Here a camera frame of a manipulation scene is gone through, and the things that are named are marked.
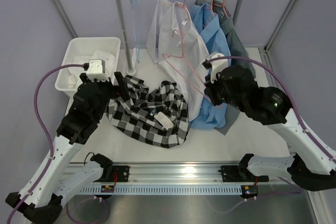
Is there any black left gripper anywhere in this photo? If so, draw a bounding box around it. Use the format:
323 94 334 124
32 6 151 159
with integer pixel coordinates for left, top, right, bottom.
80 71 128 121

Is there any black white checkered shirt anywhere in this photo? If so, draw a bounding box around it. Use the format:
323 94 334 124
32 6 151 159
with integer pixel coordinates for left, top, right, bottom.
107 76 190 148

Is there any blue wire hanger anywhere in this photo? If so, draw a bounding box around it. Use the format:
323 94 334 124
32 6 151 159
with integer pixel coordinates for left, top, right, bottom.
130 0 140 63

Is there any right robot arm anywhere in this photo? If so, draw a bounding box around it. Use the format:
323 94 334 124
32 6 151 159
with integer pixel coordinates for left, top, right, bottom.
205 66 335 191

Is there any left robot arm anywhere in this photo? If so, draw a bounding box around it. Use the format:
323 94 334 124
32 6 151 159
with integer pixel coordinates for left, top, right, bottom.
5 72 128 223

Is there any blue shirt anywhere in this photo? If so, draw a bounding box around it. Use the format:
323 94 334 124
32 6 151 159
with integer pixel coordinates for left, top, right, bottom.
191 3 230 130

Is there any dark grey shirt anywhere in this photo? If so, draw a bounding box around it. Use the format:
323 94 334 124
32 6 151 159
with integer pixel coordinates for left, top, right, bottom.
195 0 257 136

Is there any light grey white shirt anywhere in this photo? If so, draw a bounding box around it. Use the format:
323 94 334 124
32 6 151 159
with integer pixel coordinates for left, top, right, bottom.
146 0 209 121

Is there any white plastic basket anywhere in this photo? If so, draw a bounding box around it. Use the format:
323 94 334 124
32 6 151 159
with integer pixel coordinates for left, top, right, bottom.
55 37 121 97

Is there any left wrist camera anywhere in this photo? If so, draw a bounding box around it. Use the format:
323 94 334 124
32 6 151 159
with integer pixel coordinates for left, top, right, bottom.
86 59 110 82

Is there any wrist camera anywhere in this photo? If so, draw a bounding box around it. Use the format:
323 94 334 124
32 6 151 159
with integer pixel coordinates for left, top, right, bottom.
202 52 231 83
86 59 110 82

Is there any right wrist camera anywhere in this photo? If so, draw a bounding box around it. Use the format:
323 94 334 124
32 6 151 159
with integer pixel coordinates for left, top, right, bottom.
202 52 231 83

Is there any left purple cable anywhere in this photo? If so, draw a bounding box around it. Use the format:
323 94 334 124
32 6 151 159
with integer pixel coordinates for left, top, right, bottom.
5 63 90 224

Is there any purple cable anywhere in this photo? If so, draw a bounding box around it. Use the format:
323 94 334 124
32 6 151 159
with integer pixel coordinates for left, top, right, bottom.
5 63 90 224
203 56 336 161

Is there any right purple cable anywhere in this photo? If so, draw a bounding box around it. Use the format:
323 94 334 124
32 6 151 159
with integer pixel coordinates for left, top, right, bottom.
203 56 336 161

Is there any aluminium mounting rail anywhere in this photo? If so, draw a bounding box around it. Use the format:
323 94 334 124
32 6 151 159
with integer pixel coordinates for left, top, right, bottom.
62 161 297 187

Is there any light blue slotted cable duct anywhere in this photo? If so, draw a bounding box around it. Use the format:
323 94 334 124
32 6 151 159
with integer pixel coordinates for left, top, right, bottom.
77 185 242 195

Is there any left aluminium frame post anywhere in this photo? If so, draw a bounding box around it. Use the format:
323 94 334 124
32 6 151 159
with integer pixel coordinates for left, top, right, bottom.
51 0 78 38

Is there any aluminium frame post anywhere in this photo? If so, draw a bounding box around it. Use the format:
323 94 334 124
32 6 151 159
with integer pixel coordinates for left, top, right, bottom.
51 0 78 38
264 0 297 53

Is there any right aluminium frame post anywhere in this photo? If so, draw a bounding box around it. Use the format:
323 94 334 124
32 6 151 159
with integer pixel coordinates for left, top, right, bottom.
264 0 297 53

